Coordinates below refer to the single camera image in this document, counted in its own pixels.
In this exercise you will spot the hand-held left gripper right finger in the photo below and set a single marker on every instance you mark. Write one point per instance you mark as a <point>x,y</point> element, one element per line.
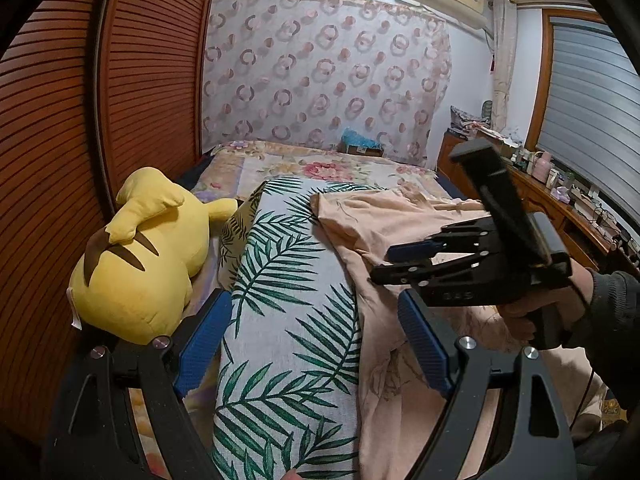
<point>422,345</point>

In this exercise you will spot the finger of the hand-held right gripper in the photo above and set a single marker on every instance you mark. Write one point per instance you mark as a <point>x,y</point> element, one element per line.
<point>400,275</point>
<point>415,250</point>

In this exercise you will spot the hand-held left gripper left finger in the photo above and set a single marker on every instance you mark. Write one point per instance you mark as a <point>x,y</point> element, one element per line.
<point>200,350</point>

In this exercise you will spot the beige shirt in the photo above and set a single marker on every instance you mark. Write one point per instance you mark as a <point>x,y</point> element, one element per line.
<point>400,220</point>

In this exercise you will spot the person's right forearm dark sleeve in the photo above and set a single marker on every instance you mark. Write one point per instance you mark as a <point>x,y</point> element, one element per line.
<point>615,325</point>

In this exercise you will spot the person's right hand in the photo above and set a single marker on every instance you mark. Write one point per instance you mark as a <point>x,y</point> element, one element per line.
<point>520,322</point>

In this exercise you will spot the pink bottle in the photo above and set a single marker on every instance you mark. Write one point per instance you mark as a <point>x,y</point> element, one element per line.
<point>542,165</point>

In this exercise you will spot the wooden sideboard cabinet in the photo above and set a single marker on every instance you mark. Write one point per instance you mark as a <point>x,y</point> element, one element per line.
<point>555,215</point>

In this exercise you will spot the pale open box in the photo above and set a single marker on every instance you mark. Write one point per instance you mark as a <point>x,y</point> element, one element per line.
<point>500,145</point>

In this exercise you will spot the lilac small cloth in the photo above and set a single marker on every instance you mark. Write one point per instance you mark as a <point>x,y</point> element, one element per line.
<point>561,194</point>

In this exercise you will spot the stack of folded cloths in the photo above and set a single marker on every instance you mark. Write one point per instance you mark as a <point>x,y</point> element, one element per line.
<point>467,122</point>

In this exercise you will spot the leaf print blanket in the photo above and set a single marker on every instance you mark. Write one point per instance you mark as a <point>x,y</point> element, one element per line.
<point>295,310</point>

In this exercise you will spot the yellow plush toy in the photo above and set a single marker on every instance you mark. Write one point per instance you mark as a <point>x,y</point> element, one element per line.
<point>140,260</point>

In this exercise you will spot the small cardboard box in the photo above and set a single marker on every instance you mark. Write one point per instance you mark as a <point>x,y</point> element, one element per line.
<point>360,151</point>

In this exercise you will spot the teal crumpled bag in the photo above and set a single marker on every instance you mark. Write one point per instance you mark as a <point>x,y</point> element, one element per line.
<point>357,137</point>

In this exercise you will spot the grey window blind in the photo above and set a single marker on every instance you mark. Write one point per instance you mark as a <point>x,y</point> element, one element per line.
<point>595,110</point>

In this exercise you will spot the cream lace window curtain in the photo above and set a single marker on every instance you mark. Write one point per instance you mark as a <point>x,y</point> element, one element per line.
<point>504,60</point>

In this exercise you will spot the floral bedsheet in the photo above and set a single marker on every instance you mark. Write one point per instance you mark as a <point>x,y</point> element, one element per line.
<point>280,165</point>

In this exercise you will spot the brown slatted wooden wardrobe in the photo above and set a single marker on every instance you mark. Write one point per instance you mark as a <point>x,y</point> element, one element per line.
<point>60,135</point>

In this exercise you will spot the wooden window frame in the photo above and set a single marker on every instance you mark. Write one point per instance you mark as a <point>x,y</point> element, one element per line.
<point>542,80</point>

